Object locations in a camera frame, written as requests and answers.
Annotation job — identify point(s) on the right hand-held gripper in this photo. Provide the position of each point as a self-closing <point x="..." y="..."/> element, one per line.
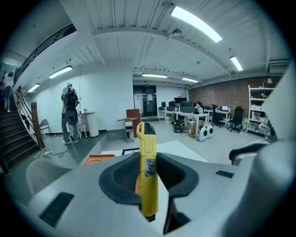
<point x="275" y="173"/>

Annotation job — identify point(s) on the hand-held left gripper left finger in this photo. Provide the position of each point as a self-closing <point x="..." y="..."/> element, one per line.
<point x="88" y="208"/>

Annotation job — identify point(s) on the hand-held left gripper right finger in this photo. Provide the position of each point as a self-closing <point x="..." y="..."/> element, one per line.
<point x="208" y="196"/>

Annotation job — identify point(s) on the orange box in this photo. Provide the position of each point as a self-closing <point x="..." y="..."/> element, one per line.
<point x="97" y="160"/>

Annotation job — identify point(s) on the yellow utility knife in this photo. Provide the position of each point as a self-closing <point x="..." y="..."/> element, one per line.
<point x="149" y="150"/>

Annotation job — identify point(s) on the cardboard box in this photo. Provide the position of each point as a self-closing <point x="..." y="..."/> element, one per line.
<point x="193" y="128"/>

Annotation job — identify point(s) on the white shelf unit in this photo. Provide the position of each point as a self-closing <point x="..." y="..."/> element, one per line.
<point x="256" y="108"/>

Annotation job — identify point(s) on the black office chair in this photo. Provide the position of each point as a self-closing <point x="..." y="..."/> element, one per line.
<point x="237" y="118"/>
<point x="217" y="114"/>

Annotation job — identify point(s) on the white office desk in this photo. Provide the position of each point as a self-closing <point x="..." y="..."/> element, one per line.
<point x="222" y="112"/>
<point x="185" y="114"/>

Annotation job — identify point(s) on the light grey shell chair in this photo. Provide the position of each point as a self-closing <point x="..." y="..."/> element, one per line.
<point x="44" y="173"/>

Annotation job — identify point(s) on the white robot with round eyes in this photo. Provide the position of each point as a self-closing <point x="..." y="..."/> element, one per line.
<point x="204" y="133"/>

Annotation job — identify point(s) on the white power strip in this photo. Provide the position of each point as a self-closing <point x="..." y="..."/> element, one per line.
<point x="47" y="152"/>

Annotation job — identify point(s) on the long ceiling light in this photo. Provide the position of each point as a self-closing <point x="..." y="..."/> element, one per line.
<point x="154" y="75"/>
<point x="33" y="87"/>
<point x="60" y="71"/>
<point x="236" y="63"/>
<point x="196" y="23"/>
<point x="190" y="80"/>

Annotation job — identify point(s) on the black round device green trim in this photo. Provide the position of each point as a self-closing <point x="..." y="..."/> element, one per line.
<point x="178" y="125"/>

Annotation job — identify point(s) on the small white chair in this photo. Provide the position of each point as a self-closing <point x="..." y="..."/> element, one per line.
<point x="82" y="128"/>

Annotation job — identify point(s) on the white round cabinet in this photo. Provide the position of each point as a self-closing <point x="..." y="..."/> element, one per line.
<point x="92" y="125"/>

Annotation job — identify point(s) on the small side table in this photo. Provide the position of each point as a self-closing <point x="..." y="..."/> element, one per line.
<point x="126" y="127"/>

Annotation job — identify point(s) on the wooden staircase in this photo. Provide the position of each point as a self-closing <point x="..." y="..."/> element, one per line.
<point x="14" y="139"/>

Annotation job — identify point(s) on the black backpack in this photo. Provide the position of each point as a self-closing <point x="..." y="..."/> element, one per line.
<point x="70" y="99"/>

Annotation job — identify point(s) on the black double door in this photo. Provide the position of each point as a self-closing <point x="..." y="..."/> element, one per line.
<point x="148" y="101"/>

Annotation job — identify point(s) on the black balcony railing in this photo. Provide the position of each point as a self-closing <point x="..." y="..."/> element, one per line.
<point x="41" y="47"/>

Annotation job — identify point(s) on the black picture frame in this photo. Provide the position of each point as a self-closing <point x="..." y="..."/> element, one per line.
<point x="125" y="150"/>

